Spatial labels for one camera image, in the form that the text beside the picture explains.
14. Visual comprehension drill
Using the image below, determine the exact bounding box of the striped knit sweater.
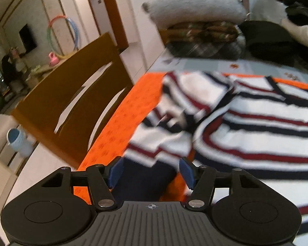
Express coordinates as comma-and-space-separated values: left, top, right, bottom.
126, 70, 308, 236

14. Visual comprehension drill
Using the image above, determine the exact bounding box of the wall television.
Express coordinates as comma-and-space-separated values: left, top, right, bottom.
18, 24, 38, 53

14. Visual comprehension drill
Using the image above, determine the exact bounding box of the wooden chair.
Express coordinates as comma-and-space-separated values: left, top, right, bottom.
11, 32, 134, 170

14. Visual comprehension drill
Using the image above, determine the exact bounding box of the grey patterned tablecloth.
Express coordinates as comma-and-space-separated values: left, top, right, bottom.
147, 49, 308, 88

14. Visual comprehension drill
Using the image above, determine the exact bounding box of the colourful hula hoop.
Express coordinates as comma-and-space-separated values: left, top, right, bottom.
47, 16, 81, 57

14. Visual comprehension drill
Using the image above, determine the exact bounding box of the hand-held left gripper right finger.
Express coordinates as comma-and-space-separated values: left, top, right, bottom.
179, 157, 258, 211

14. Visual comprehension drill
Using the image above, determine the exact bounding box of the brown patterned folded garment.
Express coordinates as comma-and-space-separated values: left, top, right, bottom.
162, 20, 239, 47

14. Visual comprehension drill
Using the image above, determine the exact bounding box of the brown door frame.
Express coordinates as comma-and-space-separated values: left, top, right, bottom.
82, 0, 130, 54

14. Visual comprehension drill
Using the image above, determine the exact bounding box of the dark hanging coat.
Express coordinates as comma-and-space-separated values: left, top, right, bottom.
1, 54, 23, 82

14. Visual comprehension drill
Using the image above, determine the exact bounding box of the cream television cabinet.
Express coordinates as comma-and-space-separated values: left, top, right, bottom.
28, 54, 75, 82

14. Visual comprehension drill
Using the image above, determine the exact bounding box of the black folded garment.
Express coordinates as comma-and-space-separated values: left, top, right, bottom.
239, 20, 308, 69

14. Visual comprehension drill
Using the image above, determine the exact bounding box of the grey plaid folded garment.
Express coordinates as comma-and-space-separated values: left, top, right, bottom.
165, 37, 245, 59

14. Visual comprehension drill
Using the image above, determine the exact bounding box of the blue trash bin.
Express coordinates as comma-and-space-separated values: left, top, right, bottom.
6, 128, 34, 157

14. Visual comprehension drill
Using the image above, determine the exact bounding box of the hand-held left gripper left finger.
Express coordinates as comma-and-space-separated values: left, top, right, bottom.
40, 156, 124, 211

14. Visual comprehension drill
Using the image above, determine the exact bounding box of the pink kettlebell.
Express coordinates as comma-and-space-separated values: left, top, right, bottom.
48, 52, 59, 67

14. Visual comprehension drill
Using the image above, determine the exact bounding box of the orange floral mat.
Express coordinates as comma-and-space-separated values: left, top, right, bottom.
73, 72, 308, 203

